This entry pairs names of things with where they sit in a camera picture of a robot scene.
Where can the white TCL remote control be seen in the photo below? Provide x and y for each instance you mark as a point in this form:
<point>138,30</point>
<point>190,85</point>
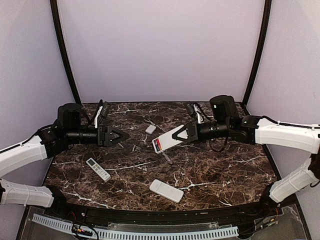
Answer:
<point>164,142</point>

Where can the white remote face down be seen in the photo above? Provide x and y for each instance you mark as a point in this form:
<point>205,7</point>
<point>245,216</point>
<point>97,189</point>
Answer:
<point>167,191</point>

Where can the black right corner post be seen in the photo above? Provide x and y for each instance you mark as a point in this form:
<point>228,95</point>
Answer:
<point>259,52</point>

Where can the black front rail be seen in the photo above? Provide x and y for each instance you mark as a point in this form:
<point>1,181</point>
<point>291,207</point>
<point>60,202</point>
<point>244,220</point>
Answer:
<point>102,216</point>

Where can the black left corner post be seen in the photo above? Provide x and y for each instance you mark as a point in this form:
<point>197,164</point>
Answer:
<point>63,50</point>

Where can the white battery cover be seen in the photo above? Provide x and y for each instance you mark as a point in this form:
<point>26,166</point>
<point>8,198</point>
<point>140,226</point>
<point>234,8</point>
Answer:
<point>150,129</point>

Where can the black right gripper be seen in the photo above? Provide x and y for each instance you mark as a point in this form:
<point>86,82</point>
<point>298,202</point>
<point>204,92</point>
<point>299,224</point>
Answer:
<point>193,134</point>

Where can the small white buttoned remote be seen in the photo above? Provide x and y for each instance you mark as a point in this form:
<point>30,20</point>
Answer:
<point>101,172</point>

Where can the white slotted cable duct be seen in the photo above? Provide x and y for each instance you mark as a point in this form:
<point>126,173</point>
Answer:
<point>121,231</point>

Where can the black corner post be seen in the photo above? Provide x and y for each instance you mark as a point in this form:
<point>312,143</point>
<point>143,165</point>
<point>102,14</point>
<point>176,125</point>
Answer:
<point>63,50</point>
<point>259,52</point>

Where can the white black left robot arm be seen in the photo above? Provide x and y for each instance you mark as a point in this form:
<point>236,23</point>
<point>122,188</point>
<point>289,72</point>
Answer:
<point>48,142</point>

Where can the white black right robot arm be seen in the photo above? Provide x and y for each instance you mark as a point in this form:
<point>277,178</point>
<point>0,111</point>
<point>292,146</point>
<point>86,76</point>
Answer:
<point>261,130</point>

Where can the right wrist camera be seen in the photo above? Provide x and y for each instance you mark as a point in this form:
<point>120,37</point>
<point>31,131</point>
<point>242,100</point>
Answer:
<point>195,112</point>

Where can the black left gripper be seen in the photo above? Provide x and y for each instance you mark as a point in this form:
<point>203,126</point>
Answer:
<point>103,136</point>

